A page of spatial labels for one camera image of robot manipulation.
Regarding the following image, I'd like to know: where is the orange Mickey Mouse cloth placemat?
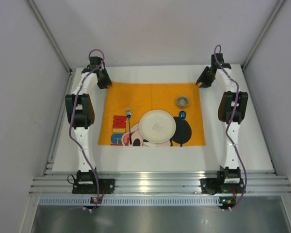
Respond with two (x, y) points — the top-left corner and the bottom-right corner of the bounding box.
(98, 83), (206, 147)

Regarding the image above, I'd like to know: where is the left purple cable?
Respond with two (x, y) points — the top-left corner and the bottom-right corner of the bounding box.
(68, 49), (105, 211)

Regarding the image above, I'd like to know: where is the aluminium mounting rail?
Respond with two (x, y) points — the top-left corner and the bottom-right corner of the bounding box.
(29, 172), (291, 196)

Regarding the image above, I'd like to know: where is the blue metallic spoon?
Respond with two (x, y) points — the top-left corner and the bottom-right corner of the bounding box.
(179, 110), (186, 147)

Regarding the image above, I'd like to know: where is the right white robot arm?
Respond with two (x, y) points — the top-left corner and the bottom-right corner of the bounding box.
(196, 52), (248, 184)

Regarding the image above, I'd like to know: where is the blue metallic fork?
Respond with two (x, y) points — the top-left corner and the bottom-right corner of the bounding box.
(126, 109), (132, 145)

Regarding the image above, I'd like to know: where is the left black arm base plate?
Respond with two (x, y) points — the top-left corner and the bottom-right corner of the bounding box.
(72, 179), (115, 194)

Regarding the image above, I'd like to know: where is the aluminium frame post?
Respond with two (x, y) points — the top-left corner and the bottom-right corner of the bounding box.
(24, 0), (72, 73)
(241, 0), (287, 71)

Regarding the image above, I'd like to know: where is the right aluminium frame post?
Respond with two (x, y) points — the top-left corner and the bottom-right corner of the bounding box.
(241, 0), (287, 71)

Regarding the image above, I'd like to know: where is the cream round plate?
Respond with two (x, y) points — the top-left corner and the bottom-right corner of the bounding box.
(139, 110), (177, 144)

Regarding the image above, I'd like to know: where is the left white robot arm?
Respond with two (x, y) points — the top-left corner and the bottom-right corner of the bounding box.
(65, 56), (111, 181)

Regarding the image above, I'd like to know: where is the small speckled stone cup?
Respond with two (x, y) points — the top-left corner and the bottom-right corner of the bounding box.
(176, 95), (190, 109)

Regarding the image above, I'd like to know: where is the left aluminium frame post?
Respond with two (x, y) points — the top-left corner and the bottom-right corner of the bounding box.
(24, 0), (72, 73)

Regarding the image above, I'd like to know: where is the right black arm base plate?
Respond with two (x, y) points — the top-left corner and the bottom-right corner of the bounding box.
(200, 178), (244, 195)

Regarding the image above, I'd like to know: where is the slotted grey cable duct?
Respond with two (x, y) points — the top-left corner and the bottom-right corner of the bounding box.
(38, 196), (236, 206)

